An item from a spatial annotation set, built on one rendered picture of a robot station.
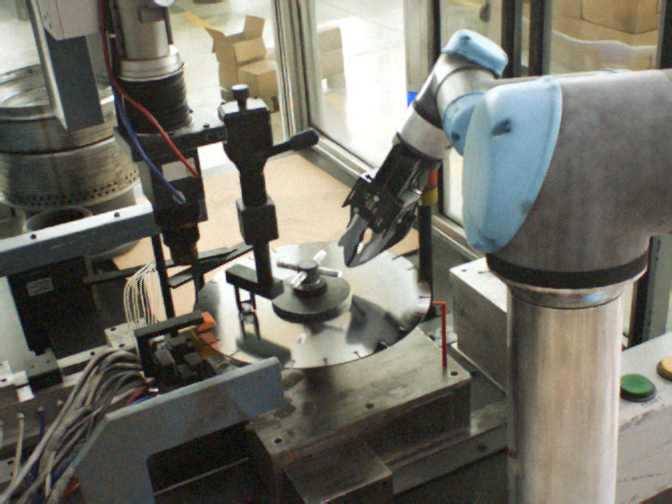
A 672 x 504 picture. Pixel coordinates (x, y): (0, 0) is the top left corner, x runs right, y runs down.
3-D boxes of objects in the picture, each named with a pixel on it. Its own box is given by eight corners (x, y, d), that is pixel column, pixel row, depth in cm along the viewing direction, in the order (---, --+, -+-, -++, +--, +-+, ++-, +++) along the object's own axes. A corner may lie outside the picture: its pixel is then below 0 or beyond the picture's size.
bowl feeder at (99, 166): (140, 201, 205) (110, 48, 188) (180, 253, 181) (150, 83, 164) (4, 236, 194) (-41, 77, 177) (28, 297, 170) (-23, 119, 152)
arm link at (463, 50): (463, 40, 101) (451, 16, 108) (415, 119, 106) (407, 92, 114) (520, 69, 104) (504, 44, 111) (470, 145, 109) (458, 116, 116)
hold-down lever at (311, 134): (301, 137, 109) (299, 115, 108) (323, 152, 104) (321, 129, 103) (242, 152, 106) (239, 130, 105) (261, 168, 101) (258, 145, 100)
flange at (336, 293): (363, 305, 120) (362, 289, 118) (287, 327, 116) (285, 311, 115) (333, 270, 129) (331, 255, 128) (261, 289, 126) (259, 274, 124)
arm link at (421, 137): (424, 97, 115) (474, 133, 114) (406, 126, 118) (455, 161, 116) (402, 104, 109) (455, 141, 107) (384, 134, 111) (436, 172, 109)
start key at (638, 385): (634, 382, 111) (636, 369, 110) (658, 399, 107) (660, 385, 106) (610, 392, 109) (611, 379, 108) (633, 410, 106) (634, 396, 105)
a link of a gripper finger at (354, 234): (315, 261, 121) (346, 209, 117) (334, 250, 126) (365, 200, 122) (332, 275, 120) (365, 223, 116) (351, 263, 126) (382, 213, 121)
